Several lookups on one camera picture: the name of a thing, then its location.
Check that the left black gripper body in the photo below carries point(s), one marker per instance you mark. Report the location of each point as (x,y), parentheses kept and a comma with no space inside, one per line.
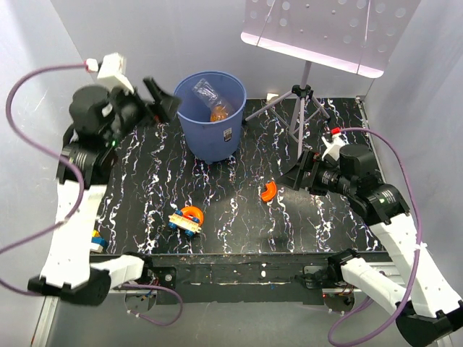
(132,111)

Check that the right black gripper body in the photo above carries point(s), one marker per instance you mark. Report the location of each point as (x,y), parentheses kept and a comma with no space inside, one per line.
(312,163)

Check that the clear plastic bottle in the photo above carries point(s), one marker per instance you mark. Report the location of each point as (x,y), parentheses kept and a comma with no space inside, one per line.
(209,95)

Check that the orange juice bottle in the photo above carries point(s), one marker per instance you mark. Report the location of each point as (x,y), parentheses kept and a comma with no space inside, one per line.
(221,110)

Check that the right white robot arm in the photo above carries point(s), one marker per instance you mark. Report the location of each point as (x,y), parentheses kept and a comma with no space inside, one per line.
(428,308)

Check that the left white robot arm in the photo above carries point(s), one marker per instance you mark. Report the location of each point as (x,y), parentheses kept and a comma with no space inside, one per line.
(68,272)

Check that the blue plastic bin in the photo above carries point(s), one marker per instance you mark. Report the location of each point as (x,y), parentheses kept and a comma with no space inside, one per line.
(211,141)

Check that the orange curved track piece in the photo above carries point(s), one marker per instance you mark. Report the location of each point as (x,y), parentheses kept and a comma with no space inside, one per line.
(269,192)

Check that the toy cart blue wheels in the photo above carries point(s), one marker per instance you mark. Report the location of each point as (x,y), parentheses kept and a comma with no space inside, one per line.
(189,224)

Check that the blue yellow toy block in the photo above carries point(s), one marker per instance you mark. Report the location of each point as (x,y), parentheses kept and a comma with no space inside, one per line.
(98,243)

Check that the lilac music stand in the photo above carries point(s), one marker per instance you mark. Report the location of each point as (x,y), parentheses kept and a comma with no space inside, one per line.
(354,36)

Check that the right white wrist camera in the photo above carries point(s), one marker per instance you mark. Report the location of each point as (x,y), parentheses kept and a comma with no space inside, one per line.
(334,141)

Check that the black base frame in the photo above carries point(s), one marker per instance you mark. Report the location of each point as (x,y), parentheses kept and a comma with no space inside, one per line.
(250,278)

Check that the orange ring toy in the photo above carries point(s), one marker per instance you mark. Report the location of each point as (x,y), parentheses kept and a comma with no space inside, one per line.
(193,212)

